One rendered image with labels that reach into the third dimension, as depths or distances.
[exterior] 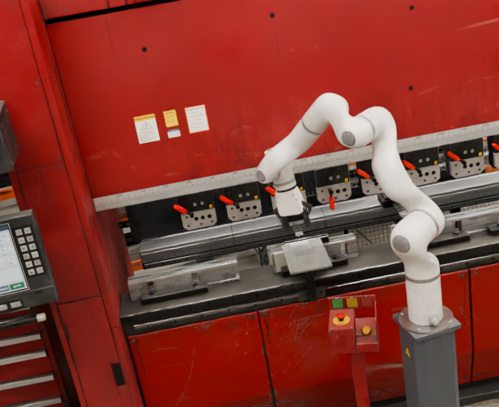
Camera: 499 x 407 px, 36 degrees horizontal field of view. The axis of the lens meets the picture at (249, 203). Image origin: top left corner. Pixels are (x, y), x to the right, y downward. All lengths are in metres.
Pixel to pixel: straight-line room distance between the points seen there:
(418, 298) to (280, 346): 1.01
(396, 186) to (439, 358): 0.66
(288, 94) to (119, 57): 0.70
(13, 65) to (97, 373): 1.37
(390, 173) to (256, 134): 0.83
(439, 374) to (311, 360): 0.90
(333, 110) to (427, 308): 0.76
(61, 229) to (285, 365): 1.22
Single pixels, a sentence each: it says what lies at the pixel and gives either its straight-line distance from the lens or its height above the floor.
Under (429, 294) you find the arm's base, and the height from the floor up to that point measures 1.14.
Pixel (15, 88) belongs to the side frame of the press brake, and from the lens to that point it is 2.96.
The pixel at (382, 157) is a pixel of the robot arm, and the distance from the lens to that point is 2.56.
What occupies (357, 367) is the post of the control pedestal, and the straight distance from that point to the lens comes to 3.38.
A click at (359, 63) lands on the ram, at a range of 3.20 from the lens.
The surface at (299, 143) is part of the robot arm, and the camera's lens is 2.73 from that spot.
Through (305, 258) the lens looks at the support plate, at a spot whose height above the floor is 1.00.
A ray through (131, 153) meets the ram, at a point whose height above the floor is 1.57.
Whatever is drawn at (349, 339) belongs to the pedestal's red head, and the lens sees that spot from 3.23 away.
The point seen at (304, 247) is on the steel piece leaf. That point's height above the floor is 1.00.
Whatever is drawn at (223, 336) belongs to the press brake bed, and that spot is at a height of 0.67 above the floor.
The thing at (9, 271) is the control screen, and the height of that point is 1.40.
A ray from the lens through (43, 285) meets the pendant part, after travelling 2.86.
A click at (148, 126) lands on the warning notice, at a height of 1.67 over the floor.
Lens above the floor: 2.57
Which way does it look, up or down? 24 degrees down
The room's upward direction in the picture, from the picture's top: 10 degrees counter-clockwise
